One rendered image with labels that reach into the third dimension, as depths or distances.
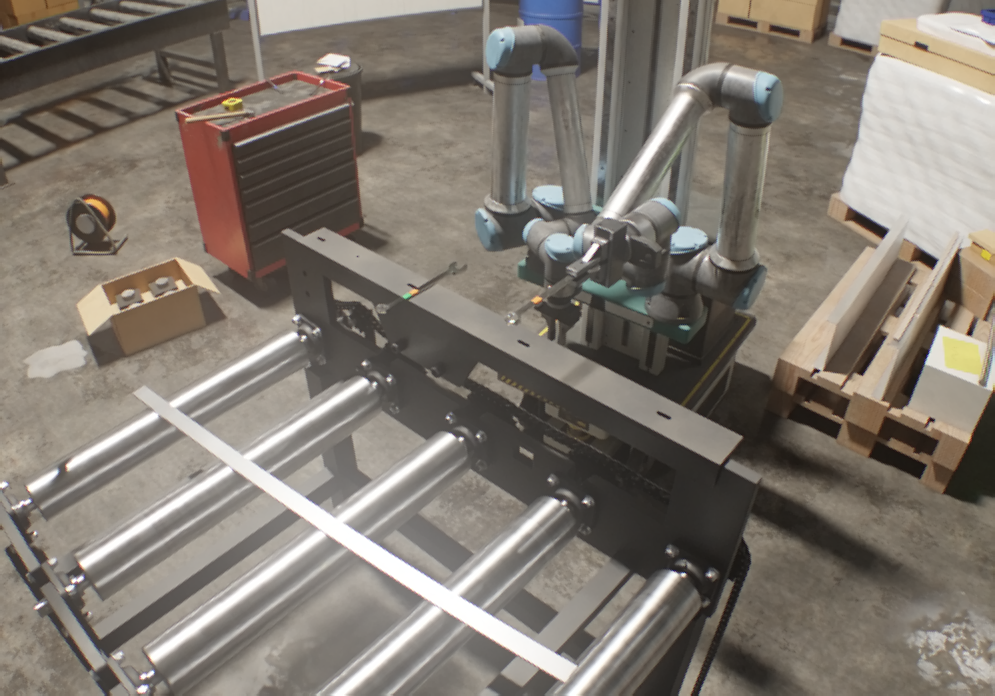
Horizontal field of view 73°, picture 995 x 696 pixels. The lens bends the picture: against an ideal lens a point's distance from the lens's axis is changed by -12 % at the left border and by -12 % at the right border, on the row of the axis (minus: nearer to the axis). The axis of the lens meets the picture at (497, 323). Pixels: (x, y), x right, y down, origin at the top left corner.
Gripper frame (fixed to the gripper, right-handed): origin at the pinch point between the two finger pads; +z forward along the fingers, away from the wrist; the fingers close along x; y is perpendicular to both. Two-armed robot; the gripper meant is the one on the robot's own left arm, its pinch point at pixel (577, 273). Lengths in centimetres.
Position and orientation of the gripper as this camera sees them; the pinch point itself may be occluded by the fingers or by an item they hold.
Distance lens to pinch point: 147.4
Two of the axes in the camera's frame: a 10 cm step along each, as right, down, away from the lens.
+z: -6.6, 4.4, -6.1
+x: 0.0, -8.1, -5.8
